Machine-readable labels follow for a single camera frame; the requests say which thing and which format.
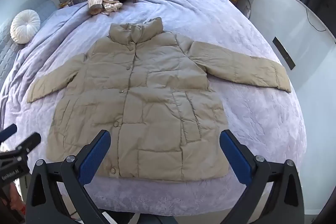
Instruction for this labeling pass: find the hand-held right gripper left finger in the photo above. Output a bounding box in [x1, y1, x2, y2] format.
[25, 130, 112, 224]

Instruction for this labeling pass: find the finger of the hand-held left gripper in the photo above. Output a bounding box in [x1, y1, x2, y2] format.
[14, 133, 42, 159]
[0, 124, 17, 142]

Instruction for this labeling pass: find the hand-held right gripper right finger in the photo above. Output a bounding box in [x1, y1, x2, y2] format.
[220, 130, 306, 224]

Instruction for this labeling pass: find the khaki puffer jacket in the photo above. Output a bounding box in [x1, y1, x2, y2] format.
[26, 17, 292, 182]

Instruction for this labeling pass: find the person's left hand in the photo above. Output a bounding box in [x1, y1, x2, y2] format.
[9, 183, 23, 216]

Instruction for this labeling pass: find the round white pleated pillow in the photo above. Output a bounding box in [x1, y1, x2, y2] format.
[10, 9, 41, 44]

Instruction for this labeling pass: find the grey quilted headboard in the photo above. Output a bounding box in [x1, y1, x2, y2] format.
[0, 0, 57, 88]

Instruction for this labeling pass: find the lavender plush blanket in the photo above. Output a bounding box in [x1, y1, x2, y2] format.
[0, 0, 306, 216]

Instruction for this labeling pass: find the black wall panel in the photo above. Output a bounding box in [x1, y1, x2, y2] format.
[272, 36, 296, 70]

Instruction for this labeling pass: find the wire guard fan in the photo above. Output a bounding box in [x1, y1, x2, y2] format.
[236, 0, 252, 20]

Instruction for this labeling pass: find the black television cable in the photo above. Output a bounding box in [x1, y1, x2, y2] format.
[304, 7, 327, 31]

